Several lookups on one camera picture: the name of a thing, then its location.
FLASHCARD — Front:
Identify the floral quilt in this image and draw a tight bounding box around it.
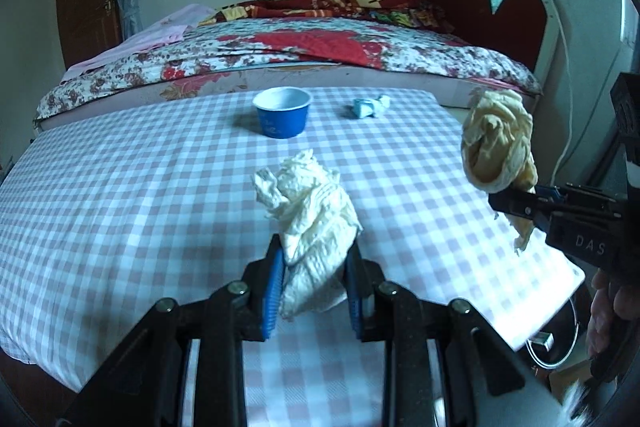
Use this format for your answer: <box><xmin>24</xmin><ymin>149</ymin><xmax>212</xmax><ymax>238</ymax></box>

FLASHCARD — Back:
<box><xmin>35</xmin><ymin>17</ymin><xmax>543</xmax><ymax>128</ymax></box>

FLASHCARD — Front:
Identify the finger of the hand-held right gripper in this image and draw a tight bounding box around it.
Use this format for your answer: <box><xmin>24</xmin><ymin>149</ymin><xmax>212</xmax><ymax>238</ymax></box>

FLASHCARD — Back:
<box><xmin>487</xmin><ymin>186</ymin><xmax>552</xmax><ymax>234</ymax></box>
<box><xmin>535</xmin><ymin>183</ymin><xmax>623</xmax><ymax>208</ymax></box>

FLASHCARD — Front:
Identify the blue crumpled wrapper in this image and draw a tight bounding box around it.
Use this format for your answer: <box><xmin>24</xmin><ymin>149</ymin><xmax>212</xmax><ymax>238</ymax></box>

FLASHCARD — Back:
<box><xmin>351</xmin><ymin>93</ymin><xmax>392</xmax><ymax>118</ymax></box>

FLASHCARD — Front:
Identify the checkered tablecloth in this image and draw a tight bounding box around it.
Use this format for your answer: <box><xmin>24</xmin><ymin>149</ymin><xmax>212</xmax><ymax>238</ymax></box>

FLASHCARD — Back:
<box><xmin>0</xmin><ymin>86</ymin><xmax>587</xmax><ymax>427</ymax></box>

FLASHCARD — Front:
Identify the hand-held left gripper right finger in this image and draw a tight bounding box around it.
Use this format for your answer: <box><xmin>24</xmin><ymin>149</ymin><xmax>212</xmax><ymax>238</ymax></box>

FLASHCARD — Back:
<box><xmin>342</xmin><ymin>244</ymin><xmax>566</xmax><ymax>427</ymax></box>

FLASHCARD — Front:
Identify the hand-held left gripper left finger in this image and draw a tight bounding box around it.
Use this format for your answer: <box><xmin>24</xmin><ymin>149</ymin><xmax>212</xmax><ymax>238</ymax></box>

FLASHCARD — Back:
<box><xmin>55</xmin><ymin>234</ymin><xmax>286</xmax><ymax>427</ymax></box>

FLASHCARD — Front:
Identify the person's right hand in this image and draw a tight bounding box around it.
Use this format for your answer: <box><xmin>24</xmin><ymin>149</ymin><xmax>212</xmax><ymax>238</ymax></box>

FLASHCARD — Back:
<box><xmin>587</xmin><ymin>267</ymin><xmax>640</xmax><ymax>358</ymax></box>

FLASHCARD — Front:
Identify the white cable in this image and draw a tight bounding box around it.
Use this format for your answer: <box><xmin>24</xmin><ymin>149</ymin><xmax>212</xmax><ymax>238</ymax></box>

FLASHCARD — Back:
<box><xmin>549</xmin><ymin>0</ymin><xmax>575</xmax><ymax>180</ymax></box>

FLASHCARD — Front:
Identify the white paper towel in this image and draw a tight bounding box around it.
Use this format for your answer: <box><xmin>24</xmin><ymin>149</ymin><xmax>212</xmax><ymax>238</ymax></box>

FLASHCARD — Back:
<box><xmin>251</xmin><ymin>149</ymin><xmax>364</xmax><ymax>322</ymax></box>

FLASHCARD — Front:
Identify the pale yellow cloth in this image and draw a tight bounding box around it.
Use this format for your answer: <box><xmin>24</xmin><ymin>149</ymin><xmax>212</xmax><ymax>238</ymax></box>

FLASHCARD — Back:
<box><xmin>460</xmin><ymin>88</ymin><xmax>540</xmax><ymax>258</ymax></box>

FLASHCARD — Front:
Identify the pink cloth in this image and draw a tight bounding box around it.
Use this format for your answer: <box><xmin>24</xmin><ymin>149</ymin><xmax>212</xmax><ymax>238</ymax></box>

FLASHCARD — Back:
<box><xmin>60</xmin><ymin>4</ymin><xmax>216</xmax><ymax>80</ymax></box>

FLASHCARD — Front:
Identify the blue paper cup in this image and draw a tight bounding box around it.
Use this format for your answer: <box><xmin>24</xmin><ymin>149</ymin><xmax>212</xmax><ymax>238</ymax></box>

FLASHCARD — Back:
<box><xmin>252</xmin><ymin>87</ymin><xmax>312</xmax><ymax>139</ymax></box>

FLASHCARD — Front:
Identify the bed with red headboard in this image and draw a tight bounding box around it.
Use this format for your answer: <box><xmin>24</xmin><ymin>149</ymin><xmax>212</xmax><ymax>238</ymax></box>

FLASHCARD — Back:
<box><xmin>32</xmin><ymin>0</ymin><xmax>561</xmax><ymax>142</ymax></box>

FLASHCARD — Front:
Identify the black round trash bin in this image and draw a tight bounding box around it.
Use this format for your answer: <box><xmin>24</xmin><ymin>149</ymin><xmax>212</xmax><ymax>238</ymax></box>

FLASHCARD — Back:
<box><xmin>525</xmin><ymin>292</ymin><xmax>581</xmax><ymax>370</ymax></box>

